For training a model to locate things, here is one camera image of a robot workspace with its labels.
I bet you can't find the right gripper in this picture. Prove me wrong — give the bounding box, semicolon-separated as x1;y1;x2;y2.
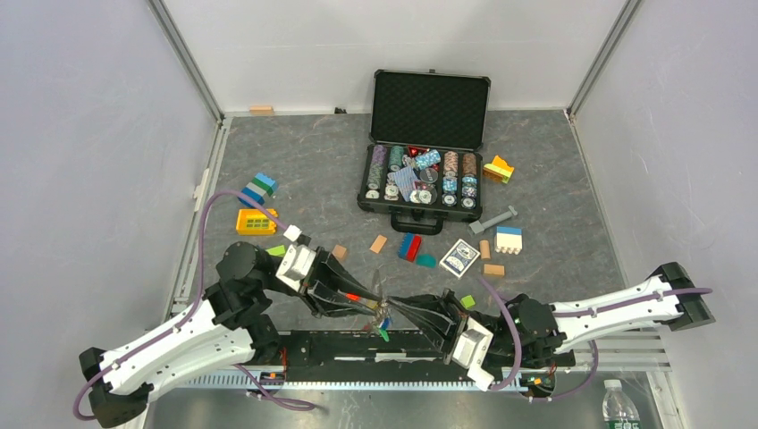
386;288;498;364

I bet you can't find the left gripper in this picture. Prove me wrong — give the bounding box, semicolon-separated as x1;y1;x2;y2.
263;245;384;317

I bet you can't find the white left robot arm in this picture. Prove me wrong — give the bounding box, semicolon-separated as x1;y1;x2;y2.
80;242;381;428

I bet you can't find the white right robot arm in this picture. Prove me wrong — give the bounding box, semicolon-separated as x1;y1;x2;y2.
389;262;715;369

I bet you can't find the green cube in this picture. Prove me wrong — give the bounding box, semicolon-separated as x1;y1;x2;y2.
459;295;476;309

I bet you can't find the small wooden cube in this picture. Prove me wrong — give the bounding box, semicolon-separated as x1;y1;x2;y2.
332;245;348;262

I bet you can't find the teal flat piece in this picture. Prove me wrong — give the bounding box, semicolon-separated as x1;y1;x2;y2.
415;254;437;268

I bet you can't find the orange flat block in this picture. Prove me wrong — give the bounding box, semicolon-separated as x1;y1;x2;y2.
369;234;387;254

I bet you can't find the blue playing card box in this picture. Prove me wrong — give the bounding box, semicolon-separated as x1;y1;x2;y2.
439;239;481;279

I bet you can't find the orange wooden block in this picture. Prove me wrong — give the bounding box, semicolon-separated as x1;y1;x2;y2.
482;264;506;277

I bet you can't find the blue red brick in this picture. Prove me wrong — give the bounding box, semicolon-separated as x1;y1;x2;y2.
398;232;422;262

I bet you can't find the grey plastic bolt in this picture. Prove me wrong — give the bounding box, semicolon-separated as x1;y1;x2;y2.
468;206;518;236

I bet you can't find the blue white brick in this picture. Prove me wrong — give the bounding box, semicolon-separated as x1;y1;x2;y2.
495;226;523;255

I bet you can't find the yellow window brick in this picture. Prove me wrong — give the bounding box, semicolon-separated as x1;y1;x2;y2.
235;208;277;236

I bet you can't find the blue grey green brick stack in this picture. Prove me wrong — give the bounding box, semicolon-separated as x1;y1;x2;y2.
240;172;278;206

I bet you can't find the black poker chip case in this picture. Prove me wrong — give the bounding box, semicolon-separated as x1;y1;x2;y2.
357;70;491;235

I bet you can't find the yellow orange brick pile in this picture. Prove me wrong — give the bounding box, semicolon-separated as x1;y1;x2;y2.
483;156;515;184

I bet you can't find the wooden block on ledge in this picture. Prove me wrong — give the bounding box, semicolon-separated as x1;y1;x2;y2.
248;105;274;116

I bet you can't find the plastic water bottle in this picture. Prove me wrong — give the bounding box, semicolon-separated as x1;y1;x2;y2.
602;379;641;429

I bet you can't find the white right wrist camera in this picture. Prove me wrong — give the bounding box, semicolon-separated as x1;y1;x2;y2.
451;327;494;391

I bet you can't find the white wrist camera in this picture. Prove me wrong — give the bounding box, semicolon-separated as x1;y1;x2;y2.
451;327;494;391
275;225;316;294

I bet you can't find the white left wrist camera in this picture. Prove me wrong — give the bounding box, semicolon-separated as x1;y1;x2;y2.
275;225;316;294

